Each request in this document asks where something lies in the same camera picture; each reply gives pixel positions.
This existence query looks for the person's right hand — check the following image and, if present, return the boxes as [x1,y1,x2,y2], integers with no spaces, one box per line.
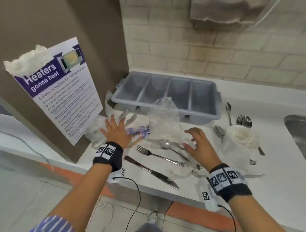
[182,127,223,173]

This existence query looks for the person's left hand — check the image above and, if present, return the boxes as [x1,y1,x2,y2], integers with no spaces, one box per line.
[100,114,134,150]

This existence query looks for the white paper towel wad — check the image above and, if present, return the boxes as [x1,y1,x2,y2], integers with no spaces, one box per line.
[216,137,258,173]

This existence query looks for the clear plastic bag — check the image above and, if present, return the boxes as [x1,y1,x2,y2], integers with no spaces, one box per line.
[147,97,192,144]

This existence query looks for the grey cutlery tray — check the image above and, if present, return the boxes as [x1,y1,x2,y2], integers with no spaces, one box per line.
[111,71,222,125]

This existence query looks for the person's left forearm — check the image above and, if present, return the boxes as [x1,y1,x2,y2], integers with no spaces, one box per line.
[54,163,113,232]

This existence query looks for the person's right forearm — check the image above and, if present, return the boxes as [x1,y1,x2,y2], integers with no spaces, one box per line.
[227,193,306,232]

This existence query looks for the white countertop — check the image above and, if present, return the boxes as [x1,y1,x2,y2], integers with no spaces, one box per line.
[79,69,306,211]

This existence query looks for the person's grey shoe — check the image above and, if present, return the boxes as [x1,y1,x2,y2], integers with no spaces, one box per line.
[146,211,160,226]

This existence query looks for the black left wristband with markers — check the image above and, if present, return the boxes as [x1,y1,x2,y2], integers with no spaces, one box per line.
[92,141,124,172]

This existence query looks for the black wristband with markers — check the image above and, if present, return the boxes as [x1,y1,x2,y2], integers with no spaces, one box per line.
[207,163,253,204]
[92,141,124,172]

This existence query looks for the black right wristband with markers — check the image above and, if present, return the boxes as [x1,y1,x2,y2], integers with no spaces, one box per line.
[207,163,253,204]

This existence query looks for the purple and white poster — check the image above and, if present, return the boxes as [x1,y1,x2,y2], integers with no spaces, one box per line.
[4,36,104,146]

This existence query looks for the stainless steel sink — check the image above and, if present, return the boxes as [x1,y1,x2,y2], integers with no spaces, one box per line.
[284,114,306,161]

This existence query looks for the blue jeans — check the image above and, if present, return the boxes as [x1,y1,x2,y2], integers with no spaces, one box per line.
[137,221,156,232]

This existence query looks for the blue striped shirt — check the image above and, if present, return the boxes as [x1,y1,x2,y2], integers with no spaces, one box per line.
[28,215,83,232]

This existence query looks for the white crumpled paper towel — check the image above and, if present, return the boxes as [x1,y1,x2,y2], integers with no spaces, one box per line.
[4,45,48,75]

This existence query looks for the brown cabinet side panel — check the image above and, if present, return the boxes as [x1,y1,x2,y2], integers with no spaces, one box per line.
[0,0,131,163]

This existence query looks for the grey paper towel dispenser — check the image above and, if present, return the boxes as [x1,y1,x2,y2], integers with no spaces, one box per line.
[190,0,282,30]

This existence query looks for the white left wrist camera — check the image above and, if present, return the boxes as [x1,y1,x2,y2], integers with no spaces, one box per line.
[111,167,127,185]

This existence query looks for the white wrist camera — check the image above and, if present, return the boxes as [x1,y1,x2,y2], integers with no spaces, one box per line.
[111,167,127,185]
[196,184,220,212]

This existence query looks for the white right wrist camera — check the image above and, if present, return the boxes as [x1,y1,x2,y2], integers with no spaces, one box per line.
[196,184,220,212]

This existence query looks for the black left camera cable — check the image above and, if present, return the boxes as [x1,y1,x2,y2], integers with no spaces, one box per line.
[112,176,142,232]

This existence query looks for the black camera cable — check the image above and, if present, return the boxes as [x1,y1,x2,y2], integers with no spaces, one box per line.
[217,204,239,232]
[112,176,142,232]

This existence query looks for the black right camera cable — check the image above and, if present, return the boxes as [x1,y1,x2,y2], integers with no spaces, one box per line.
[217,204,239,232]

